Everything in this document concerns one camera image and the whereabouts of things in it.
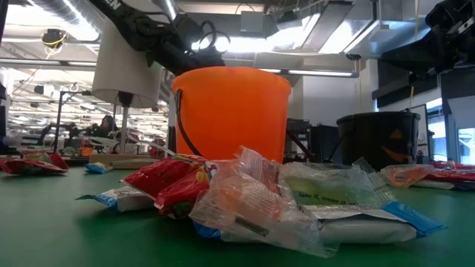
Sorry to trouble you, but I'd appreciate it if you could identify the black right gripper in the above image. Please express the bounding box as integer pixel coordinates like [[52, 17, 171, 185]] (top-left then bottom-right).
[[380, 0, 475, 74]]

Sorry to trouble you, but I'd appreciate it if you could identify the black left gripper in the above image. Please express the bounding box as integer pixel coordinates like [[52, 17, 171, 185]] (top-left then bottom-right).
[[146, 35, 227, 77]]

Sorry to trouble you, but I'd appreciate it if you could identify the orange pumpkin bucket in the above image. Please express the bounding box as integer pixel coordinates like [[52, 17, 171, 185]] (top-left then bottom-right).
[[171, 65, 293, 164]]

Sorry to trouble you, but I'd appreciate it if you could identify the clear orange candy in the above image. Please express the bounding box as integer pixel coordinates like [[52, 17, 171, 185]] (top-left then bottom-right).
[[189, 145, 341, 259], [381, 164, 436, 189]]

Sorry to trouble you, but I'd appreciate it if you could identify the red candy packet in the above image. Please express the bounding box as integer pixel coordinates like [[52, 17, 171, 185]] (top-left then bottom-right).
[[422, 169, 475, 183], [47, 153, 71, 171], [120, 154, 220, 220], [0, 158, 68, 177]]

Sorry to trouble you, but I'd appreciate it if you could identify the white blue candy bar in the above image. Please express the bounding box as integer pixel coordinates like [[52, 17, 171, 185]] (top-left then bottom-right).
[[192, 201, 448, 245], [84, 162, 114, 175], [76, 185, 157, 213], [410, 179, 475, 192]]

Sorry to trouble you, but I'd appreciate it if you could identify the clear green candy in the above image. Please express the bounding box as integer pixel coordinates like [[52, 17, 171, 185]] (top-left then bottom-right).
[[278, 157, 396, 208]]

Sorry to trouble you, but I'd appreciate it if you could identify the white shade table lamp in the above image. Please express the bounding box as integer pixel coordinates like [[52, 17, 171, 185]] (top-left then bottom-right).
[[88, 20, 164, 171]]

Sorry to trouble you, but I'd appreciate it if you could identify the gray ceiling box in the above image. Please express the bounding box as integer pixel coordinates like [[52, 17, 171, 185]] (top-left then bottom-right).
[[240, 10, 266, 35]]

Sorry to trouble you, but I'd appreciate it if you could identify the black pumpkin bucket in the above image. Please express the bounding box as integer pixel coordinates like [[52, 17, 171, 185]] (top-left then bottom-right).
[[335, 110, 422, 171]]

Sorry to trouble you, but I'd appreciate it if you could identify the fluorescent light tube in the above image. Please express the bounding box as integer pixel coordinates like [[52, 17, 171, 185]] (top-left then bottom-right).
[[259, 67, 359, 79]]

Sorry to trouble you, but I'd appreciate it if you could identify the person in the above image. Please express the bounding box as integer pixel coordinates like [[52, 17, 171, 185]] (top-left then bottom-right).
[[87, 114, 119, 140]]

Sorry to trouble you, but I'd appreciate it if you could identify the black equipment cabinet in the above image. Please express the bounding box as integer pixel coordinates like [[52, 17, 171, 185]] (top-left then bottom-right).
[[284, 118, 341, 164]]

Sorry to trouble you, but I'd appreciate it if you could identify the black equipment stand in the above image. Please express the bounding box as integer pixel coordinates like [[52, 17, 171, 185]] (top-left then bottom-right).
[[51, 90, 94, 155]]

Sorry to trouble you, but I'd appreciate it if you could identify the green table mat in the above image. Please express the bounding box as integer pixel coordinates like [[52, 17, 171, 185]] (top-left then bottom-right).
[[0, 165, 475, 267]]

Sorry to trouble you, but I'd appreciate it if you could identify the silver ventilation duct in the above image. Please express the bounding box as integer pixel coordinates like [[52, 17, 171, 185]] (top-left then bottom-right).
[[343, 0, 433, 60]]

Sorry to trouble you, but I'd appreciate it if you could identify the black yellow cable reel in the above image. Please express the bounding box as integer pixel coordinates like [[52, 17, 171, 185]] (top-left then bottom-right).
[[40, 27, 68, 50]]

